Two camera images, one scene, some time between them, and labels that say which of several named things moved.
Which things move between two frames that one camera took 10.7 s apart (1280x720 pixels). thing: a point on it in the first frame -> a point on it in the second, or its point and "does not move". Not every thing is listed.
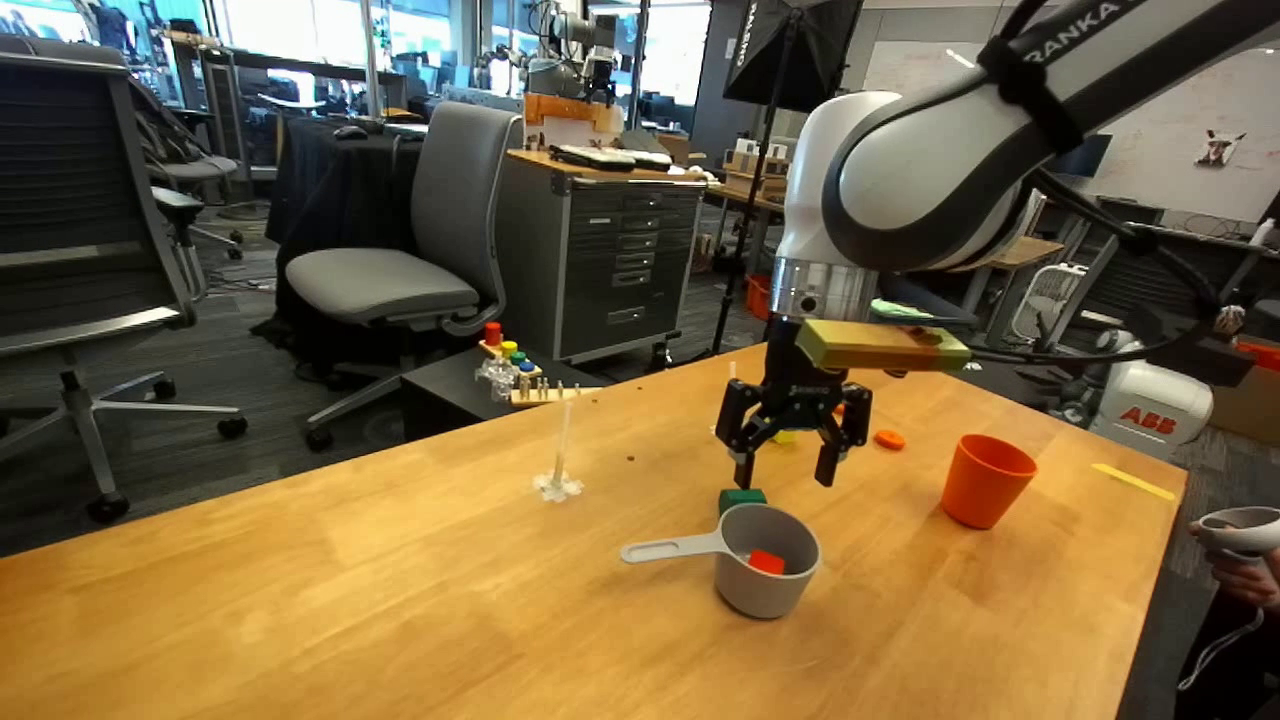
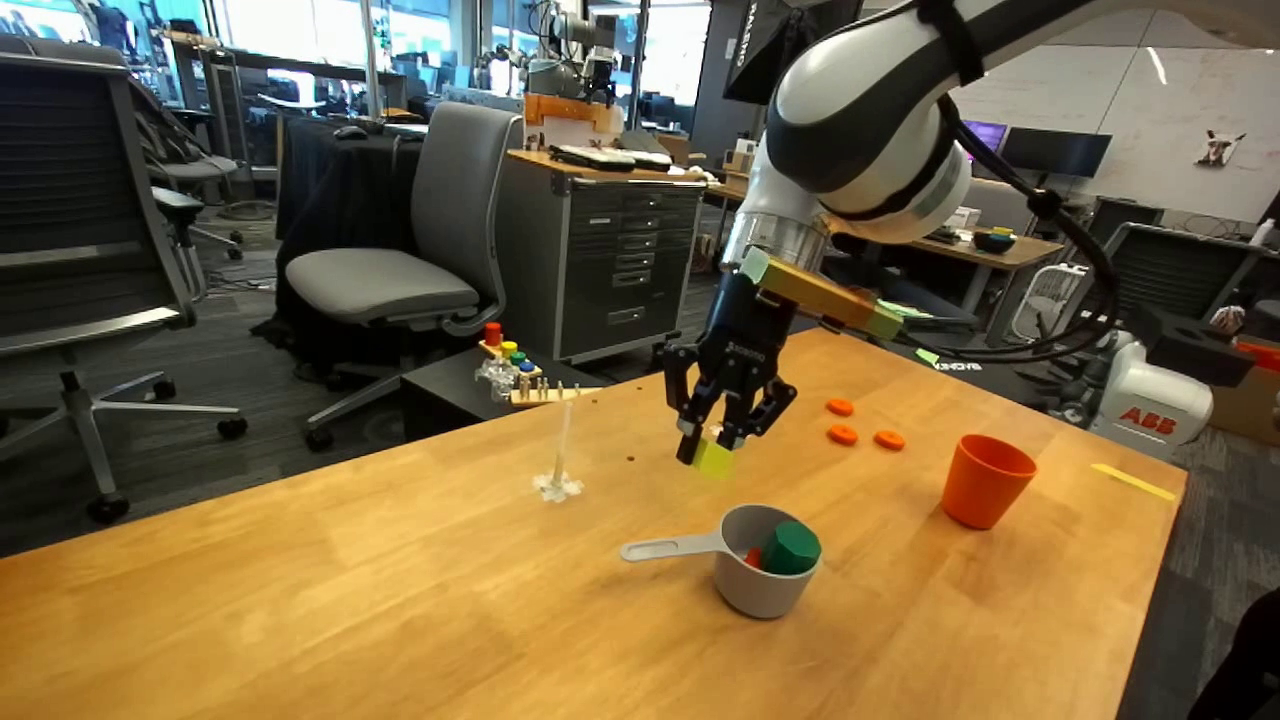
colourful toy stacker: x=515 y=373 does not move
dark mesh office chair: x=91 y=248 does not move
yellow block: x=791 y=436 -> x=715 y=460
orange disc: x=892 y=440 does not move
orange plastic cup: x=983 y=480 does not move
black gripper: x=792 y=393 -> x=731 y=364
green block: x=736 y=498 -> x=791 y=548
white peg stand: x=556 y=484 does not move
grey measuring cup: x=744 y=530 does not move
